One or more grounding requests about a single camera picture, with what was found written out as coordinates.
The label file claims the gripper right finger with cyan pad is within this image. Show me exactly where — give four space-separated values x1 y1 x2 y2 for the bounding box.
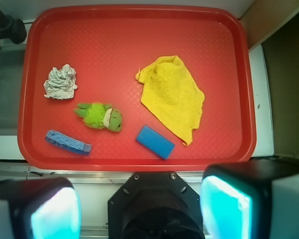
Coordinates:
200 159 299 239

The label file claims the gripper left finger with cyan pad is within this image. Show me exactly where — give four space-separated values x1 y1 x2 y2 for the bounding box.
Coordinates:
0 177 82 239

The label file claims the crumpled white paper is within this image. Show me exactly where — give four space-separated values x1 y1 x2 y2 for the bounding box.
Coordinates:
43 64 78 100

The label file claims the blue textured sponge strip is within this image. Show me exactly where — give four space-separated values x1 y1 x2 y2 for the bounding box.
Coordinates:
45 130 92 155

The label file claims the green plush toy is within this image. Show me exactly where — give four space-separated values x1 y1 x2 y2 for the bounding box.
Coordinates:
73 103 123 132

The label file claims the blue rectangular block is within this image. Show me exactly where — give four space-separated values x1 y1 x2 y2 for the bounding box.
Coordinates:
136 125 175 160

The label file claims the red plastic tray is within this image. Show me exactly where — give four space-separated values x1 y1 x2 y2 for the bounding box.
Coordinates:
17 5 256 172

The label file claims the yellow cloth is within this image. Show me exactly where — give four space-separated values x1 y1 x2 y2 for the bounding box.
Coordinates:
135 55 205 146

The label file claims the metal sink basin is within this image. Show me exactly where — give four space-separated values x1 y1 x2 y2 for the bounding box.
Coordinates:
0 46 25 136

